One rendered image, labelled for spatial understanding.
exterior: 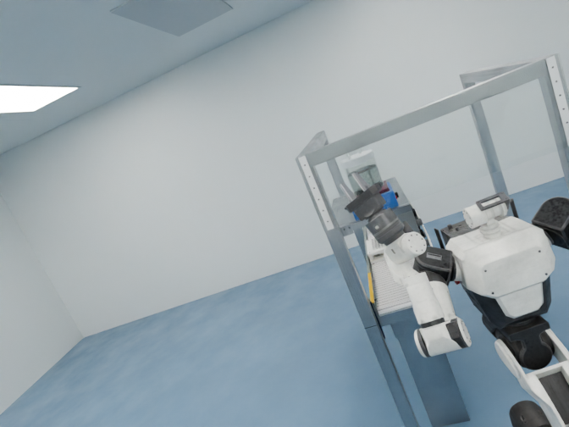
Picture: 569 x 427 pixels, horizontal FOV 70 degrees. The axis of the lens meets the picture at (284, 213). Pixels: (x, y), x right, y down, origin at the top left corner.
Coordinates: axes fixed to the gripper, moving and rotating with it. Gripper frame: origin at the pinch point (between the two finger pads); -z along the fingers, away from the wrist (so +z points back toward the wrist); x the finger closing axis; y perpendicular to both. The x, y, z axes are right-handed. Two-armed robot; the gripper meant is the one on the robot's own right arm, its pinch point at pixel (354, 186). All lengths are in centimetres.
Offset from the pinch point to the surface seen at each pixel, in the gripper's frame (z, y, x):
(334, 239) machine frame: 8, -42, -45
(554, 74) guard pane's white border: 8, -76, 52
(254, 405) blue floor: 69, -81, -215
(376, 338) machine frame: 56, -49, -64
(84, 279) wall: -168, -182, -529
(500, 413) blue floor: 131, -94, -61
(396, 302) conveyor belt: 49, -61, -51
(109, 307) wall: -115, -195, -536
